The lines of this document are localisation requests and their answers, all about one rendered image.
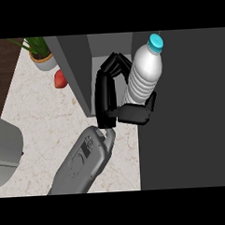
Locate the clear water bottle blue cap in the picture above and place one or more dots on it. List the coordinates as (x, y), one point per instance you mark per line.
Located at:
(146, 69)

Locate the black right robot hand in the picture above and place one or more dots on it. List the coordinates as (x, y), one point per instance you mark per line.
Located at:
(104, 96)

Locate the dark grey cabinet door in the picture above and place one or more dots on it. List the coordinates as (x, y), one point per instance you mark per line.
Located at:
(192, 119)

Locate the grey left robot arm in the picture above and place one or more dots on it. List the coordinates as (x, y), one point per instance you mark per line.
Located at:
(5, 148)

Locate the grey cabinet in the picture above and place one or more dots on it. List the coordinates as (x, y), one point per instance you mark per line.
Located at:
(76, 66)

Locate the potted green plant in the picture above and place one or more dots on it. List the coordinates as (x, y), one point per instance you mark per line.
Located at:
(41, 57)

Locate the red fruit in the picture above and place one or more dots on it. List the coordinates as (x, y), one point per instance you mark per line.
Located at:
(60, 79)

